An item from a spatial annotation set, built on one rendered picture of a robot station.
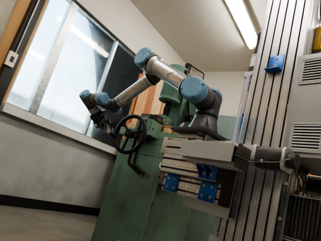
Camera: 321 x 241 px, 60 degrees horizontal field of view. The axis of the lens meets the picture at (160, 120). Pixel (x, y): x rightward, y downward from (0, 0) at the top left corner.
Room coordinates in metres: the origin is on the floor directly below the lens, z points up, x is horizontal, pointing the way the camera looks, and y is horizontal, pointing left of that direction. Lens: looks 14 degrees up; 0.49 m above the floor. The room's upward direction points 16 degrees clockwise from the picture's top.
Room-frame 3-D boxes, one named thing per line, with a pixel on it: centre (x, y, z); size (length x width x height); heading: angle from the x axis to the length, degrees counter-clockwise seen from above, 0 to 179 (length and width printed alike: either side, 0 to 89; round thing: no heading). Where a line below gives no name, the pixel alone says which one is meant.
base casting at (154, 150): (2.30, -0.10, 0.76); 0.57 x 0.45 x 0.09; 143
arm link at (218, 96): (1.36, -0.21, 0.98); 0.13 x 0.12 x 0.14; 142
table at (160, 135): (2.10, 0.02, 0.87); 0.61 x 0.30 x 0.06; 53
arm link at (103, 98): (1.70, 0.39, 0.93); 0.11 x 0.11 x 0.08; 52
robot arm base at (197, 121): (1.37, -0.22, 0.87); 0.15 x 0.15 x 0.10
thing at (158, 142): (2.16, 0.01, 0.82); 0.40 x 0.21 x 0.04; 53
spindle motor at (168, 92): (2.20, -0.02, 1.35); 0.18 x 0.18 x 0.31
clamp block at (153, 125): (2.03, 0.07, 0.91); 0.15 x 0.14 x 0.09; 53
